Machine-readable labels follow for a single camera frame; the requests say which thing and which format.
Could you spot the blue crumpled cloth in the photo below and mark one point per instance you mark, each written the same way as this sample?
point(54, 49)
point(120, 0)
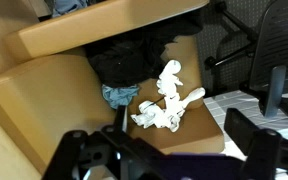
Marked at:
point(119, 96)

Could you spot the black jumper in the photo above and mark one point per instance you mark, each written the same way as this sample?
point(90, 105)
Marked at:
point(135, 56)

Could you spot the white crumpled cloth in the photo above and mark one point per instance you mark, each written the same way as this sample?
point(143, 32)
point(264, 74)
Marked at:
point(169, 117)

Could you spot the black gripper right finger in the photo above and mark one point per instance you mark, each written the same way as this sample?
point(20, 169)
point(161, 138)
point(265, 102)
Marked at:
point(258, 145)

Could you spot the black mesh office chair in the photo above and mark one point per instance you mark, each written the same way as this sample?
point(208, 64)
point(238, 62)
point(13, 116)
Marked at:
point(268, 47)

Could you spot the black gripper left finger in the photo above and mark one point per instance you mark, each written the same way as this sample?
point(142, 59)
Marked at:
point(117, 131)

